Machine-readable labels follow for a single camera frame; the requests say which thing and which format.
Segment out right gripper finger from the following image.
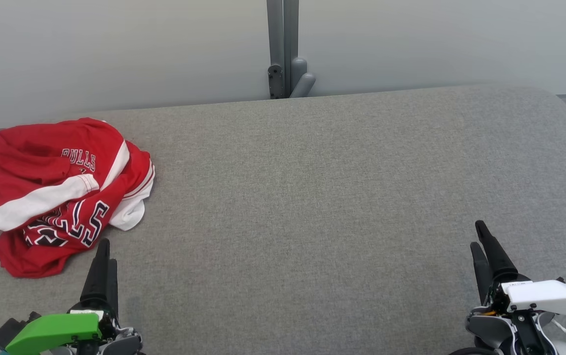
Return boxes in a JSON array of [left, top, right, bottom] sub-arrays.
[[475, 220, 519, 283], [470, 241, 494, 306]]

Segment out black looped right arm cable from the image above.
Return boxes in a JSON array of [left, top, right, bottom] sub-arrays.
[[448, 347, 501, 355]]

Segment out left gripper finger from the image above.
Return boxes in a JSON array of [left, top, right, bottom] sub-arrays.
[[107, 259, 119, 319], [80, 238, 111, 309]]

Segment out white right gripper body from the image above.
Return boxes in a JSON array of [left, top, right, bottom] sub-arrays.
[[464, 276, 566, 355]]

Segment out red Bulls jersey shirt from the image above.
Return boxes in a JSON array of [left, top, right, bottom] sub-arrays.
[[0, 141, 156, 279]]

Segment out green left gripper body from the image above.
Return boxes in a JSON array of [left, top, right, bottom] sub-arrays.
[[4, 305, 144, 355]]

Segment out red white-striped shorts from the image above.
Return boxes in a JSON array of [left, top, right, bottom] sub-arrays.
[[0, 117, 131, 236]]

